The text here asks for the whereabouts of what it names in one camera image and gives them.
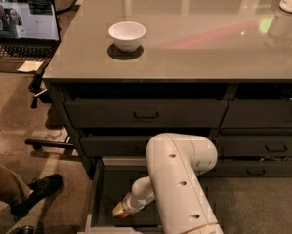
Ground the bottom right dark drawer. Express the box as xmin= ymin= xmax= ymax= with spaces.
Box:
xmin=202 ymin=161 xmax=292 ymax=177

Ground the brown trouser leg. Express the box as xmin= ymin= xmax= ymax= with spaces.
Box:
xmin=0 ymin=164 xmax=30 ymax=204

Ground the white bowl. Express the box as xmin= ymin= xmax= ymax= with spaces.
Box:
xmin=108 ymin=21 xmax=146 ymax=52

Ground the orange fruit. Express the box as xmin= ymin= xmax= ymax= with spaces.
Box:
xmin=119 ymin=213 xmax=130 ymax=218

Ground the white sticky note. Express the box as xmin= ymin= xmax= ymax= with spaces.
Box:
xmin=18 ymin=61 xmax=43 ymax=72

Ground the top right dark drawer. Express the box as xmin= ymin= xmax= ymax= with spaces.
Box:
xmin=221 ymin=100 xmax=292 ymax=129

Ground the open bottom left drawer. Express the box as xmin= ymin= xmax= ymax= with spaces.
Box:
xmin=77 ymin=158 xmax=165 ymax=234

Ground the top left dark drawer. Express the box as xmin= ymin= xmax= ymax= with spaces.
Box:
xmin=64 ymin=98 xmax=228 ymax=128

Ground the middle left dark drawer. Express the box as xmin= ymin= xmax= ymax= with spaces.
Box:
xmin=78 ymin=134 xmax=214 ymax=158

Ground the open black laptop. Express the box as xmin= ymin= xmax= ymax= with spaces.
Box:
xmin=0 ymin=0 xmax=61 ymax=61

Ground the middle right dark drawer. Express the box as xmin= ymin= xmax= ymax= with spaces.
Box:
xmin=214 ymin=136 xmax=292 ymax=157

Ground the black chair base leg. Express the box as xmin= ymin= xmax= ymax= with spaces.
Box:
xmin=24 ymin=139 xmax=74 ymax=150

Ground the black shoe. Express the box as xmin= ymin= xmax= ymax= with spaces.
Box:
xmin=10 ymin=174 xmax=63 ymax=217

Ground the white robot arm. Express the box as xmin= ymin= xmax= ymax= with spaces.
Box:
xmin=112 ymin=133 xmax=224 ymax=234

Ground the dark drawer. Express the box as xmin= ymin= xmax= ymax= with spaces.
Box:
xmin=202 ymin=161 xmax=292 ymax=177
xmin=78 ymin=134 xmax=214 ymax=158
xmin=64 ymin=98 xmax=228 ymax=128
xmin=214 ymin=136 xmax=292 ymax=157
xmin=221 ymin=100 xmax=292 ymax=129

